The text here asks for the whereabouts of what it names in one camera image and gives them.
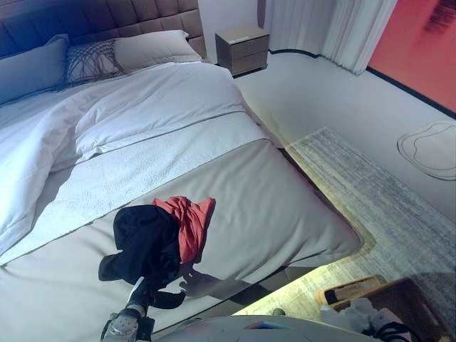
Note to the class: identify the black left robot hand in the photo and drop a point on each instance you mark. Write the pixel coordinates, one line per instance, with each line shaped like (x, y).
(167, 299)

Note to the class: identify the black garment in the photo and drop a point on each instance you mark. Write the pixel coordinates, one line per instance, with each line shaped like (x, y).
(142, 238)

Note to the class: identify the red garment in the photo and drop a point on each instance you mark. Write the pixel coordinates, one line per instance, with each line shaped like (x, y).
(190, 228)

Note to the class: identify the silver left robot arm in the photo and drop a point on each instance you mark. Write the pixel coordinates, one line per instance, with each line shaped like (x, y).
(124, 320)

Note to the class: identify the white textured bed runner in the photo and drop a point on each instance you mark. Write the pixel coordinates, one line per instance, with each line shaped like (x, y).
(142, 167)

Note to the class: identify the white bed pillow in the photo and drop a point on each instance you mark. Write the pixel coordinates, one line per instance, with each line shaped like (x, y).
(153, 50)

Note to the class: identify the brown woven laundry basket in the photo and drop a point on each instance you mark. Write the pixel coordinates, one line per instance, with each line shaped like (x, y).
(420, 299)

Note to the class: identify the grey bed pillow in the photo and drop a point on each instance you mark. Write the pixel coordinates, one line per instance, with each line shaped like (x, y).
(32, 67)

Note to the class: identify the grey robot torso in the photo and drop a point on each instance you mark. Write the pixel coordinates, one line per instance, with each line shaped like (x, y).
(231, 331)

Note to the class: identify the beige bedspread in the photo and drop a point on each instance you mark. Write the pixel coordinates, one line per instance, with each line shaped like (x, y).
(267, 213)

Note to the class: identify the white garment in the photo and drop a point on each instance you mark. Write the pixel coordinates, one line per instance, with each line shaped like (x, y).
(356, 313)

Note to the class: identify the white duvet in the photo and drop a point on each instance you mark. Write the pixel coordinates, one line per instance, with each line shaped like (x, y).
(142, 96)

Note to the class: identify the grey streaked floor rug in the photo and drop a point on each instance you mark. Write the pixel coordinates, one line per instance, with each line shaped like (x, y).
(374, 199)

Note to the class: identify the fringed decorative cushion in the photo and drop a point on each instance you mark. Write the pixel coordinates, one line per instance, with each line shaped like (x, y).
(92, 60)

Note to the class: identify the brown two-drawer nightstand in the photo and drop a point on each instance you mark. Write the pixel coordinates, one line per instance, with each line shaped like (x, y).
(242, 50)

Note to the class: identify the grey padded headboard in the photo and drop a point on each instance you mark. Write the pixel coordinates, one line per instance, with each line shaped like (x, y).
(160, 18)

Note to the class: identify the white oval floor mat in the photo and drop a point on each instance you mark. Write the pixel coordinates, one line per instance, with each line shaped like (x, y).
(434, 149)

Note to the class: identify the white pleated curtain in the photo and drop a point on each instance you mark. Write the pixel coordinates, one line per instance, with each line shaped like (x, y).
(320, 28)

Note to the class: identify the dark baseboard strip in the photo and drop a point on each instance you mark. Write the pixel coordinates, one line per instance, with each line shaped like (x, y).
(409, 90)

